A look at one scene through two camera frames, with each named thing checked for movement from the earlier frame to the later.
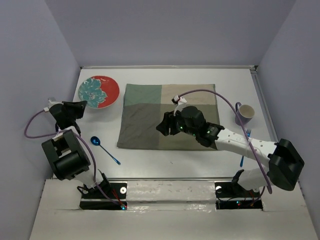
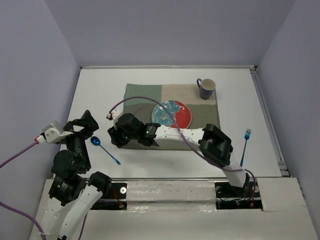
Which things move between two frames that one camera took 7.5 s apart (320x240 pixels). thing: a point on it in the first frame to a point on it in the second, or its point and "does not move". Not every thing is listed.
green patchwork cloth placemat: [143, 106] does not move
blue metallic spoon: [95, 141] does not move
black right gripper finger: [168, 122] to [119, 137]
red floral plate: [99, 91] to [181, 111]
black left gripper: [78, 106] to [87, 119]
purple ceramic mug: [245, 113] to [206, 88]
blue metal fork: [248, 134] does not move
